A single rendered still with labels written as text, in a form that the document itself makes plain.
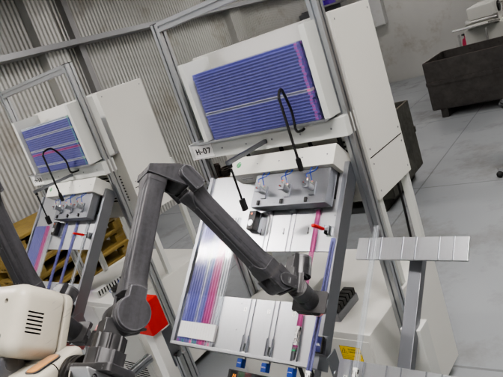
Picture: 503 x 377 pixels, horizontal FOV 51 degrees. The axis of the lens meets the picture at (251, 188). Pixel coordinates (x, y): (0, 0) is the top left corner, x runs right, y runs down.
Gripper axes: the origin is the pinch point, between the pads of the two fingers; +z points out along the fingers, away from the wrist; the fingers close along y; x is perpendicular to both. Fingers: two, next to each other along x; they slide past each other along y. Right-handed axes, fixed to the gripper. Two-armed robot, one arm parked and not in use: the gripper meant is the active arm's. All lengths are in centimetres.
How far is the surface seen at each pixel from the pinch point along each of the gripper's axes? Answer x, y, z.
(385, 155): -73, -7, 24
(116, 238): -127, 314, 219
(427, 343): 2.9, -29.7, 10.9
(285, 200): -41.3, 22.0, 4.2
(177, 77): -89, 73, -18
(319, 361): 11.7, 2.1, 12.7
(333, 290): -11.0, 0.8, 10.8
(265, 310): -4.0, 26.6, 16.7
